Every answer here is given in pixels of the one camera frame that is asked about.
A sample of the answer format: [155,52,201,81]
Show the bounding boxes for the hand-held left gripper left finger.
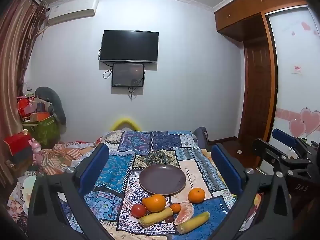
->
[27,144,118,240]

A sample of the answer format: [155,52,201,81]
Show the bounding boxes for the red gift bag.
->
[17,96,36,117]

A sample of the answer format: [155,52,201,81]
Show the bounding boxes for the white air conditioner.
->
[47,0,99,25]

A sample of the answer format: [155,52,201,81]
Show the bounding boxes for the brown striped curtain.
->
[0,0,48,188]

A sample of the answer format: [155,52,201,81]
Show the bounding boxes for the orange striped cloth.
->
[41,141,101,176]

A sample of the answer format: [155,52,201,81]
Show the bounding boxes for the peeled pomelo segment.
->
[174,201,194,225]

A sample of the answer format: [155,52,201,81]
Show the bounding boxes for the orange cardboard box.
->
[30,112,51,122]

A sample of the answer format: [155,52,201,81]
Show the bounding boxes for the wooden overhead cabinet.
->
[214,0,308,35]

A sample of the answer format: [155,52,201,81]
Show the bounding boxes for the grey plush toy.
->
[35,87,67,126]

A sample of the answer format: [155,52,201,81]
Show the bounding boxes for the red flat box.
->
[4,132,36,156]

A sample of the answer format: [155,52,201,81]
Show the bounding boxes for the blue patchwork printed cloth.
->
[7,130,240,240]

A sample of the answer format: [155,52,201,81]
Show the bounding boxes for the red tomato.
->
[131,204,147,218]

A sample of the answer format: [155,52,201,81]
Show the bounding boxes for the orange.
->
[188,187,205,204]
[142,194,167,212]

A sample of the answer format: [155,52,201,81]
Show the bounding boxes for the green storage box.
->
[22,116,61,148]

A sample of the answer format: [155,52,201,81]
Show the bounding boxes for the dark purple round plate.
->
[139,164,187,196]

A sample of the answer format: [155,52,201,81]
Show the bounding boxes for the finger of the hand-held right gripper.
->
[252,138,310,178]
[272,128,312,159]

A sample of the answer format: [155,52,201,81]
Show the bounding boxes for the yellow corn cob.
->
[138,207,173,228]
[176,211,210,235]

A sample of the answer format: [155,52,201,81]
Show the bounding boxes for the grey chair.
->
[192,127,209,147]

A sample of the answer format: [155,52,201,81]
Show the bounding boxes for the white heart-print sliding door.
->
[265,5,320,153]

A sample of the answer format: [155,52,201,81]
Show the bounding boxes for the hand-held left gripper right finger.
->
[211,144,293,240]

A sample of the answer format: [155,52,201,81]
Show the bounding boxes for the pink toy figure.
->
[31,138,47,168]

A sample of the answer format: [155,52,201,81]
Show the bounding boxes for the black monitor cable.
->
[103,67,136,101]

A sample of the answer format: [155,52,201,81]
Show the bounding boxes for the yellow ring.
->
[111,116,140,132]

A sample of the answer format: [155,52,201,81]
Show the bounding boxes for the small black wall monitor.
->
[111,63,145,87]

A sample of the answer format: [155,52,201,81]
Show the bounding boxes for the black wall television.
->
[99,30,159,63]

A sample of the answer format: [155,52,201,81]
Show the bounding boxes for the brown wooden door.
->
[237,15,278,144]

